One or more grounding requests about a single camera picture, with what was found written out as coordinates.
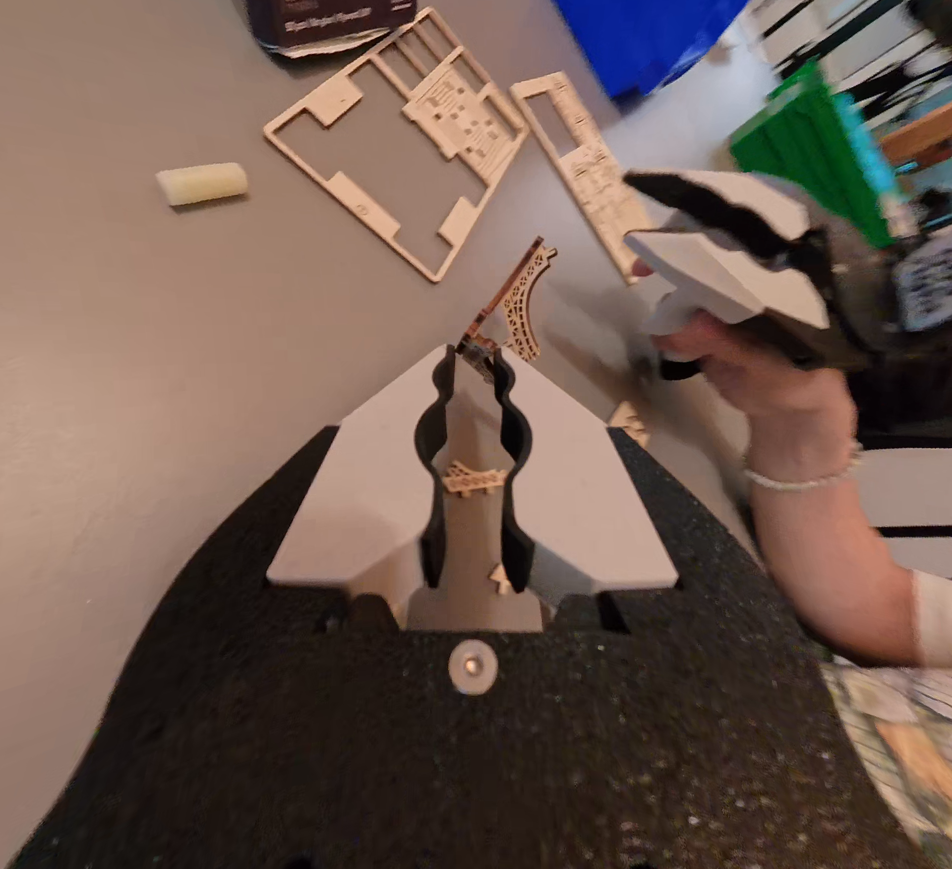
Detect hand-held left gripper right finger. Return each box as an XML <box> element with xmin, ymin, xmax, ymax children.
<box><xmin>491</xmin><ymin>347</ymin><xmax>680</xmax><ymax>630</ymax></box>

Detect small wooden lattice arch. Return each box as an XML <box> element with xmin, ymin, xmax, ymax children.
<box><xmin>443</xmin><ymin>459</ymin><xmax>510</xmax><ymax>500</ymax></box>

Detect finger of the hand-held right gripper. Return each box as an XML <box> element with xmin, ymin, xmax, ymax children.
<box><xmin>622</xmin><ymin>169</ymin><xmax>813</xmax><ymax>262</ymax></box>
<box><xmin>623</xmin><ymin>228</ymin><xmax>832</xmax><ymax>332</ymax></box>

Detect curved wooden lattice leg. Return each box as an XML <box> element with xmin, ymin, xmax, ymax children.
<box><xmin>500</xmin><ymin>244</ymin><xmax>559</xmax><ymax>364</ymax></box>

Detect thin wooden lattice panel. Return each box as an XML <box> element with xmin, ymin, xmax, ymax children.
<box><xmin>456</xmin><ymin>237</ymin><xmax>547</xmax><ymax>384</ymax></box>

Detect person's right forearm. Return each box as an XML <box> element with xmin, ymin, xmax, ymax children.
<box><xmin>746</xmin><ymin>467</ymin><xmax>927</xmax><ymax>668</ymax></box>

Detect grey desk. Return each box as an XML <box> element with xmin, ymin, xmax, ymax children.
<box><xmin>0</xmin><ymin>0</ymin><xmax>774</xmax><ymax>844</ymax></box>

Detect white pearl bracelet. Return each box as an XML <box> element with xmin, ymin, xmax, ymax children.
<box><xmin>742</xmin><ymin>440</ymin><xmax>865</xmax><ymax>493</ymax></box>

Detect person's right hand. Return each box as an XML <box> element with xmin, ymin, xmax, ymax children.
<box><xmin>653</xmin><ymin>311</ymin><xmax>864</xmax><ymax>474</ymax></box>

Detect square wooden plate with holes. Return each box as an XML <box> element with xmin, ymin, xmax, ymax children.
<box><xmin>608</xmin><ymin>401</ymin><xmax>653</xmax><ymax>451</ymax></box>

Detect person's printed white shirt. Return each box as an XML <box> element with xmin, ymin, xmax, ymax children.
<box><xmin>818</xmin><ymin>568</ymin><xmax>952</xmax><ymax>855</ymax></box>

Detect cream foam block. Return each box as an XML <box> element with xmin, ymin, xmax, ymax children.
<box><xmin>154</xmin><ymin>162</ymin><xmax>249</xmax><ymax>207</ymax></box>

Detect narrow wooden parts sheet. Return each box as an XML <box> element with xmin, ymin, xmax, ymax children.
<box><xmin>509</xmin><ymin>70</ymin><xmax>660</xmax><ymax>288</ymax></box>

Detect wide wooden parts sheet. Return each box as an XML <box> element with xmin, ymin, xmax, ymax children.
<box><xmin>262</xmin><ymin>6</ymin><xmax>531</xmax><ymax>285</ymax></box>

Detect large green plastic bin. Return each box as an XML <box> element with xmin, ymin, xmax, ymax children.
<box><xmin>729</xmin><ymin>57</ymin><xmax>904</xmax><ymax>250</ymax></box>

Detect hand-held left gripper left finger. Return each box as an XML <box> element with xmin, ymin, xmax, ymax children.
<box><xmin>265</xmin><ymin>345</ymin><xmax>458</xmax><ymax>630</ymax></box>

